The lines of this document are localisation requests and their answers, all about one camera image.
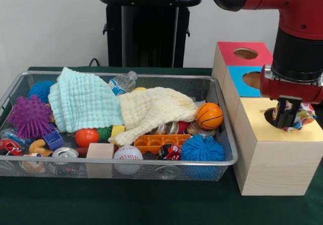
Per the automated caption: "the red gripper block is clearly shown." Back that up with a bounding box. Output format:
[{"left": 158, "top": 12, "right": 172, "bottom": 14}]
[{"left": 259, "top": 65, "right": 323, "bottom": 129}]

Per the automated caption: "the polka-dot paper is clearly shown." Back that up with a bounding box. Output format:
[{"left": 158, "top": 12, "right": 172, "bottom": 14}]
[{"left": 272, "top": 101, "right": 317, "bottom": 132}]

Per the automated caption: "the wooden three-hole sorting box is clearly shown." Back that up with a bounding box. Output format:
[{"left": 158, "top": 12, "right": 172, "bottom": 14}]
[{"left": 211, "top": 41, "right": 323, "bottom": 195}]

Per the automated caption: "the silver mesh bin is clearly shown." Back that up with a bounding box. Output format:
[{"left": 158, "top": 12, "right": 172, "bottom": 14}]
[{"left": 0, "top": 71, "right": 239, "bottom": 182}]

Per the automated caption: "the orange toy basketball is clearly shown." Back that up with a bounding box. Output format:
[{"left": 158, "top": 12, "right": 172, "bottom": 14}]
[{"left": 195, "top": 102, "right": 224, "bottom": 130}]

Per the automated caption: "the blue fuzzy ball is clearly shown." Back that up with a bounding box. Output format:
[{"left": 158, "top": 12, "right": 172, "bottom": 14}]
[
  {"left": 181, "top": 134, "right": 226, "bottom": 180},
  {"left": 28, "top": 80, "right": 56, "bottom": 103}
]

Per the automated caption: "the cream cloth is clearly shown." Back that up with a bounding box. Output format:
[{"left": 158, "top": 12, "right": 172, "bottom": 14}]
[{"left": 108, "top": 87, "right": 198, "bottom": 146}]

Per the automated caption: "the dark green tablecloth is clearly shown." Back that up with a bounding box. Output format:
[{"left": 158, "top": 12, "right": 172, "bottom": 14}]
[{"left": 0, "top": 67, "right": 323, "bottom": 225}]

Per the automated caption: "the white toy baseball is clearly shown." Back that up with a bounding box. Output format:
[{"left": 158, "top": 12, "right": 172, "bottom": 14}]
[{"left": 113, "top": 145, "right": 144, "bottom": 175}]

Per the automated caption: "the plain wooden block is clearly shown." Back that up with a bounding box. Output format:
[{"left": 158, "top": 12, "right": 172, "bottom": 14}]
[{"left": 86, "top": 143, "right": 115, "bottom": 178}]

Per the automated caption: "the orange-red ball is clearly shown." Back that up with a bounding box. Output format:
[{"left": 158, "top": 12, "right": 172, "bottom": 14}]
[{"left": 75, "top": 128, "right": 100, "bottom": 147}]

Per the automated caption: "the mint green cloth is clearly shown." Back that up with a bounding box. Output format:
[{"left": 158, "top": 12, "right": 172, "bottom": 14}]
[{"left": 47, "top": 67, "right": 126, "bottom": 133}]

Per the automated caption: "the purple spiky ball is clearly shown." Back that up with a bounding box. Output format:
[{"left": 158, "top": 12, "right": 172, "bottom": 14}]
[{"left": 7, "top": 95, "right": 53, "bottom": 140}]

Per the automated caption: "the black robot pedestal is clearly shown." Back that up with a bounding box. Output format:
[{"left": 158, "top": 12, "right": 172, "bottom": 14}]
[{"left": 97, "top": 0, "right": 202, "bottom": 68}]

